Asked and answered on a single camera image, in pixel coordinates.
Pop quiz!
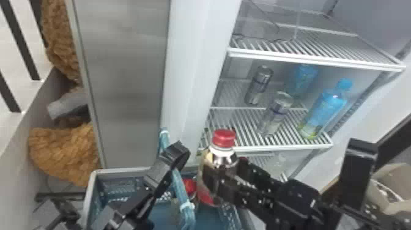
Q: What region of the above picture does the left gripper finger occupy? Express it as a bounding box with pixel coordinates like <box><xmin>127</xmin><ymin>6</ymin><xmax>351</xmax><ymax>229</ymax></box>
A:
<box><xmin>143</xmin><ymin>140</ymin><xmax>192</xmax><ymax>200</ymax></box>

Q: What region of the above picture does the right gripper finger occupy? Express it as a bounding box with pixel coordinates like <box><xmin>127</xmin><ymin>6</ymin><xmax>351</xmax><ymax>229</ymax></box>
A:
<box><xmin>201</xmin><ymin>163</ymin><xmax>281</xmax><ymax>210</ymax></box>
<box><xmin>237</xmin><ymin>157</ymin><xmax>284</xmax><ymax>193</ymax></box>

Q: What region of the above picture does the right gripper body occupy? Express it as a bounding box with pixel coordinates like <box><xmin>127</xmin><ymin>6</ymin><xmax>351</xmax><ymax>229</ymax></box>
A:
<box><xmin>273</xmin><ymin>178</ymin><xmax>326</xmax><ymax>230</ymax></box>

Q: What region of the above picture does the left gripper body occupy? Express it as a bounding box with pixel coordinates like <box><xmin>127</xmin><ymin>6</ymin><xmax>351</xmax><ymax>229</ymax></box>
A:
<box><xmin>91</xmin><ymin>187</ymin><xmax>160</xmax><ymax>230</ymax></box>

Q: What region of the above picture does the red capped bottle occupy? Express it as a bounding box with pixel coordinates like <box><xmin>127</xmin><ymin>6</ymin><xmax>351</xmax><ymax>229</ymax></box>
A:
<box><xmin>182</xmin><ymin>177</ymin><xmax>198</xmax><ymax>198</ymax></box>
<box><xmin>196</xmin><ymin>128</ymin><xmax>240</xmax><ymax>207</ymax></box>

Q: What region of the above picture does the blue basket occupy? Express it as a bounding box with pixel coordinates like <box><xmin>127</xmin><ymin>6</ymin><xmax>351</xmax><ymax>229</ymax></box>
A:
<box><xmin>78</xmin><ymin>127</ymin><xmax>258</xmax><ymax>230</ymax></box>

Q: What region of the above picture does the silver can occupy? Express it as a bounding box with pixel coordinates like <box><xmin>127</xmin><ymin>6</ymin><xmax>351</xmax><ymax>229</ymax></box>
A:
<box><xmin>257</xmin><ymin>91</ymin><xmax>294</xmax><ymax>138</ymax></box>
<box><xmin>243</xmin><ymin>65</ymin><xmax>275</xmax><ymax>106</ymax></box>

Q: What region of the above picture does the brown towel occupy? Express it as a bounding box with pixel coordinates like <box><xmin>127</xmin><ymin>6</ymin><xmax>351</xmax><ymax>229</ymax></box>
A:
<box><xmin>26</xmin><ymin>122</ymin><xmax>101</xmax><ymax>188</ymax></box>
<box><xmin>41</xmin><ymin>0</ymin><xmax>82</xmax><ymax>85</ymax></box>

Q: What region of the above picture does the blue bottle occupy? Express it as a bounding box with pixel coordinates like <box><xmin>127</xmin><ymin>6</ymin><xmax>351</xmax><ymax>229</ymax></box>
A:
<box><xmin>297</xmin><ymin>78</ymin><xmax>354</xmax><ymax>141</ymax></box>
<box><xmin>283</xmin><ymin>63</ymin><xmax>320</xmax><ymax>99</ymax></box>

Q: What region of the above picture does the white fridge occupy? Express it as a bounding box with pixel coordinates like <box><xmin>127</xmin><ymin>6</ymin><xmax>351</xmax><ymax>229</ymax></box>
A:
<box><xmin>65</xmin><ymin>0</ymin><xmax>407</xmax><ymax>191</ymax></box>

